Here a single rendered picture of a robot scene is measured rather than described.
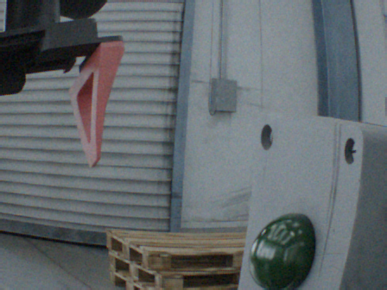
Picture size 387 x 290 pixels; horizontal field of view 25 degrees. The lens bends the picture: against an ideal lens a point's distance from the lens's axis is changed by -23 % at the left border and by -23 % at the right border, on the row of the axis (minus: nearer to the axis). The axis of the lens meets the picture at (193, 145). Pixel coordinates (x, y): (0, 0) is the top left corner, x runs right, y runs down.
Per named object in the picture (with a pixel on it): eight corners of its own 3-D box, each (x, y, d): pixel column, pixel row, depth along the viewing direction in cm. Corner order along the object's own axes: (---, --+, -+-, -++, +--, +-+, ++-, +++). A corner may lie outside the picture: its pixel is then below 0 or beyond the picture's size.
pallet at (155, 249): (98, 246, 657) (98, 226, 656) (266, 247, 712) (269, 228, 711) (154, 273, 576) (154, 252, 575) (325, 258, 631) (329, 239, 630)
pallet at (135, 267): (108, 266, 659) (107, 247, 659) (266, 264, 712) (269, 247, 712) (159, 291, 584) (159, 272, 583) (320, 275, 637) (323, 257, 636)
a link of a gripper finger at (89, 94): (144, 140, 66) (123, 19, 69) (49, 144, 63) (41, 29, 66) (107, 182, 72) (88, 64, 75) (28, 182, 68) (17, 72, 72)
